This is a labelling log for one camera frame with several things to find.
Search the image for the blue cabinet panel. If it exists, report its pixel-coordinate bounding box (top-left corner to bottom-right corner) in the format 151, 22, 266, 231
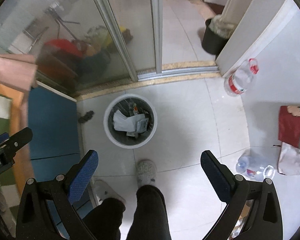
27, 84, 96, 240

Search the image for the grey slipper right foot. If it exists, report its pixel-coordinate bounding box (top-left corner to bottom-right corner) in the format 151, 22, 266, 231
136, 159, 157, 188

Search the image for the aluminium sliding door frame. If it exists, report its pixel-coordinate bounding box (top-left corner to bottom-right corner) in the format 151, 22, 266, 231
94, 0, 218, 82

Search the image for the white paper trash in bin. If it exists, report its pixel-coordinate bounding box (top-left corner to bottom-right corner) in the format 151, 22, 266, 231
113, 98, 150, 138

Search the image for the empty clear plastic bottle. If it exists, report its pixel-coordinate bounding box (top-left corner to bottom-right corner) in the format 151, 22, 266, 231
236, 154, 276, 182

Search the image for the beige cloth bag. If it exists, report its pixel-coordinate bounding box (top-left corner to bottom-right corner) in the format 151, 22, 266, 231
277, 142, 300, 176

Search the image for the white round trash bin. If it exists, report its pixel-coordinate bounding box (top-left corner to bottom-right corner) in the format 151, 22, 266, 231
103, 94, 158, 149

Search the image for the black bucket with mop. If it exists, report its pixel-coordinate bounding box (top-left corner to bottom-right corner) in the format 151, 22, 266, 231
202, 15, 237, 56

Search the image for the grey slipper foot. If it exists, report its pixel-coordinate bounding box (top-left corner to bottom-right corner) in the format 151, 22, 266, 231
136, 159, 157, 188
93, 180, 126, 207

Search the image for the pink cloth on table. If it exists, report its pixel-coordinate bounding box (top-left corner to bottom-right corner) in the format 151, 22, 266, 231
0, 54, 38, 92

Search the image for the black trousered leg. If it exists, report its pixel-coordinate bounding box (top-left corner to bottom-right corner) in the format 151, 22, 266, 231
82, 185, 171, 239

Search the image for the large clear water jug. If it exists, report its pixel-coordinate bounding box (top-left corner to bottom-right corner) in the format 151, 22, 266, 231
224, 58, 259, 97

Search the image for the red patterned bag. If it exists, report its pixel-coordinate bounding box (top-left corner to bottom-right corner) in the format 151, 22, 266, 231
278, 105, 300, 149

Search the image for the grey slipper left foot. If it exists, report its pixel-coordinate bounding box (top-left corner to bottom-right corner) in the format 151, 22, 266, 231
93, 180, 126, 207

